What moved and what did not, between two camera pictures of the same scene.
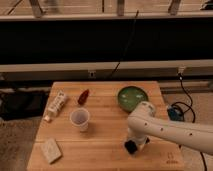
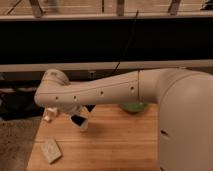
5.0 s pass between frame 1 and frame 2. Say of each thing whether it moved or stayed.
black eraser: moved
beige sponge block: stayed
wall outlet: stayed
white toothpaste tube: stayed
